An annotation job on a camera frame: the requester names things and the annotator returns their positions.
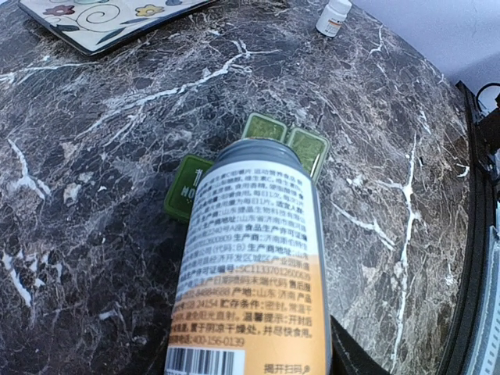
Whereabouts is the floral square ceramic plate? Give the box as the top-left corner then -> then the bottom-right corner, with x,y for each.
18,0 -> 210,56

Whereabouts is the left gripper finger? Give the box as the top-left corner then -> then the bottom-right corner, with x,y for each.
330,316 -> 389,375

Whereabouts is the large grey-capped pill bottle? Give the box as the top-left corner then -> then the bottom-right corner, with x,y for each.
164,146 -> 332,374

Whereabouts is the black front rail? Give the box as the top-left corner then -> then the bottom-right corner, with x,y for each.
439,82 -> 499,374

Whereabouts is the green weekly pill organizer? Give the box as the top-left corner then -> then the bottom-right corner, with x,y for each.
163,112 -> 330,223

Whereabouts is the small white pill bottle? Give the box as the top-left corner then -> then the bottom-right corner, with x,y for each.
316,0 -> 352,38

